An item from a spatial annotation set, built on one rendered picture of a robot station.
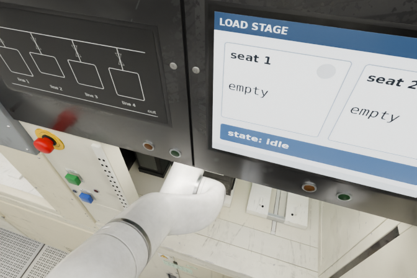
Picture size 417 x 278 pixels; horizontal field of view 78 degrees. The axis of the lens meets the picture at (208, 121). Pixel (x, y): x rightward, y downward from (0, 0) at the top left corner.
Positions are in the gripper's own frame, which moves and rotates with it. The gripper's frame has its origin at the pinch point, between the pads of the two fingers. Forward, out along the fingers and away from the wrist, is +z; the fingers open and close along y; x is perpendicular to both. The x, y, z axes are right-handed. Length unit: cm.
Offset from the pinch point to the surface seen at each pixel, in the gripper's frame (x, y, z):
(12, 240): -120, -126, -36
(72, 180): 0.6, -26.5, -31.4
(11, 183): -35, -76, -26
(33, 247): -120, -109, -35
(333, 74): 43, 22, -30
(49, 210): -37, -55, -31
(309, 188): 23.0, 25.3, -30.3
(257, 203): -30.5, 20.7, -7.8
